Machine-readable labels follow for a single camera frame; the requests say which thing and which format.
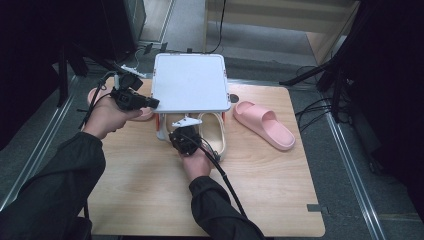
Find left hand-held gripper black cable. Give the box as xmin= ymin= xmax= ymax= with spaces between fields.
xmin=78 ymin=70 xmax=118 ymax=130

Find white shoe rack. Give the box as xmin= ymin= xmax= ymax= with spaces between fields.
xmin=150 ymin=52 xmax=232 ymax=142

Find black hanging cable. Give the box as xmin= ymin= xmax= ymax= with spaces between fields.
xmin=204 ymin=0 xmax=228 ymax=55

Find person's left hand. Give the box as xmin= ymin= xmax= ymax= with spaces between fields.
xmin=82 ymin=95 xmax=144 ymax=140

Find metal floor rail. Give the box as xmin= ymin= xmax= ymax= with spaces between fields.
xmin=324 ymin=109 xmax=388 ymax=240
xmin=0 ymin=75 xmax=80 ymax=214

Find black floor cables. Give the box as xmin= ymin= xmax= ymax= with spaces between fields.
xmin=294 ymin=64 xmax=338 ymax=133

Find hand-held gripper black cable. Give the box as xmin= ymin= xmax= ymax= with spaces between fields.
xmin=186 ymin=133 xmax=249 ymax=219
xmin=78 ymin=70 xmax=118 ymax=130

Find black metal stand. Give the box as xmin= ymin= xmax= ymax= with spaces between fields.
xmin=56 ymin=41 xmax=129 ymax=108
xmin=279 ymin=49 xmax=354 ymax=124

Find pink slipper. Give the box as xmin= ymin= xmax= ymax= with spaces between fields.
xmin=232 ymin=100 xmax=297 ymax=152
xmin=87 ymin=87 xmax=155 ymax=122

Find white floor cable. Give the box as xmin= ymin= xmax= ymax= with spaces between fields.
xmin=114 ymin=48 xmax=145 ymax=73

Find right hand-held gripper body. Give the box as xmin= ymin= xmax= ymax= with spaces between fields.
xmin=168 ymin=114 xmax=203 ymax=157

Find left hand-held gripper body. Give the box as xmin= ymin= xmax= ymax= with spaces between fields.
xmin=109 ymin=64 xmax=148 ymax=112

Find right hand-held gripper black cable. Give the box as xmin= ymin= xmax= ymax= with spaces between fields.
xmin=186 ymin=133 xmax=249 ymax=219

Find light wooden furniture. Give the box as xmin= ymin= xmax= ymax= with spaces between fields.
xmin=203 ymin=0 xmax=363 ymax=66

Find dark cabinet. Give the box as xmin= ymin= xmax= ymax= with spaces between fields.
xmin=99 ymin=0 xmax=148 ymax=63

